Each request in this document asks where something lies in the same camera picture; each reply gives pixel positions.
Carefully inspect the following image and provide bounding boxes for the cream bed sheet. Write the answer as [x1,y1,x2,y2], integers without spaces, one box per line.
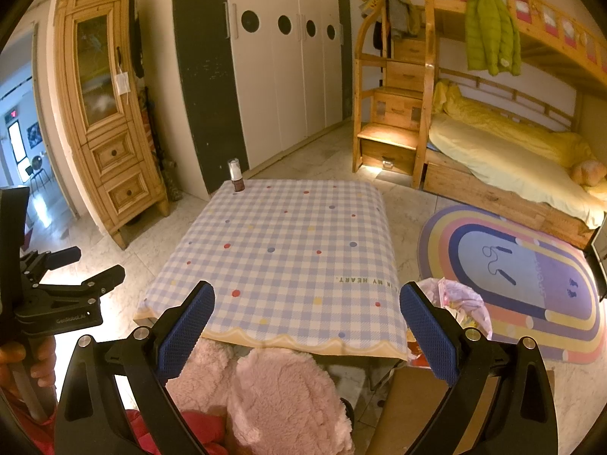
[428,114,605,228]

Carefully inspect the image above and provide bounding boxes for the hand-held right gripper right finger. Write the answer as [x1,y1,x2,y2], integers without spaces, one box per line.
[399,281,558,455]

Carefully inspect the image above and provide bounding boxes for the yellow blanket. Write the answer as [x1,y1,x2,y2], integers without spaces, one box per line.
[434,80,596,169]

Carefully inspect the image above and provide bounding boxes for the small brown spray bottle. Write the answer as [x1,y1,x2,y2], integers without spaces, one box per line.
[228,158,245,194]

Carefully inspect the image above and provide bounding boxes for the black wall hanging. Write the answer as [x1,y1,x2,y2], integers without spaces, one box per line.
[129,14,145,79]

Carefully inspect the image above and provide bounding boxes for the wooden bunk bed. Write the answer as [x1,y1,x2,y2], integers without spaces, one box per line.
[420,0,607,249]

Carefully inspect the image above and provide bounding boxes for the person's red jacket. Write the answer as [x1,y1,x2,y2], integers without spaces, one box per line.
[124,408,228,455]

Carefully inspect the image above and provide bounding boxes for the green puffer jacket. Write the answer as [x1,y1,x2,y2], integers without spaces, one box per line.
[464,0,522,77]

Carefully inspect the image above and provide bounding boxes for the dark patterned cloth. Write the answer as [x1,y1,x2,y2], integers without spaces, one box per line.
[159,158,182,202]

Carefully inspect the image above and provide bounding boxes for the oval pastel striped rug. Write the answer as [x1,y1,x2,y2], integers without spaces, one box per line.
[417,204,599,365]

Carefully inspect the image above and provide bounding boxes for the grey nightstand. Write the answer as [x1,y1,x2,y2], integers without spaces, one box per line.
[590,227,607,301]

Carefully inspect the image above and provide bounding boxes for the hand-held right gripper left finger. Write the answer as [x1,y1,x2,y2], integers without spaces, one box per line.
[54,281,216,455]

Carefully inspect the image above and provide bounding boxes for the brown cardboard box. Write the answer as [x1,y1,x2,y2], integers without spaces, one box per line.
[379,365,555,455]

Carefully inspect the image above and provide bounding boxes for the grey clothing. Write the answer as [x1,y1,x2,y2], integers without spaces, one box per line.
[384,0,420,39]

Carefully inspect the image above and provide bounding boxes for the person's pink fluffy pants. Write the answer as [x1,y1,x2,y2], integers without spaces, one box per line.
[164,339,356,455]

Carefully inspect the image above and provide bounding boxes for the person's left hand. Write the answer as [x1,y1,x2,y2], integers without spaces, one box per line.
[0,339,58,392]

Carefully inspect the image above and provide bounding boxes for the tall wooden cabinet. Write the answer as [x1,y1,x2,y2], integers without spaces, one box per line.
[52,0,170,249]

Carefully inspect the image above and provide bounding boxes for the pink-lined trash bin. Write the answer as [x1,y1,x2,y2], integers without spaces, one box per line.
[408,277,493,370]

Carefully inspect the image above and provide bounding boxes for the wooden drawer staircase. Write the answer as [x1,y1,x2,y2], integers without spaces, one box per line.
[352,0,437,188]

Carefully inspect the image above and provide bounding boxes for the table with checkered tablecloth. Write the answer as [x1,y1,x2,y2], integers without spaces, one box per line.
[133,179,409,360]

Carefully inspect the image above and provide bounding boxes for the black chair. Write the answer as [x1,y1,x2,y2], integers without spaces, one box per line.
[26,154,53,185]

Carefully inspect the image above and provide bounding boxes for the peach plush toy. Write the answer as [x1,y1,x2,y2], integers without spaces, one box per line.
[570,160,607,185]

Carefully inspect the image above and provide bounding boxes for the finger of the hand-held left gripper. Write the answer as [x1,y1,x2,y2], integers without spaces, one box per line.
[19,246,81,285]
[35,266,126,300]

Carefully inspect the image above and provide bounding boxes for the white wardrobe with round holes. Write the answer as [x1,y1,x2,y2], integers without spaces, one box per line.
[171,0,354,195]

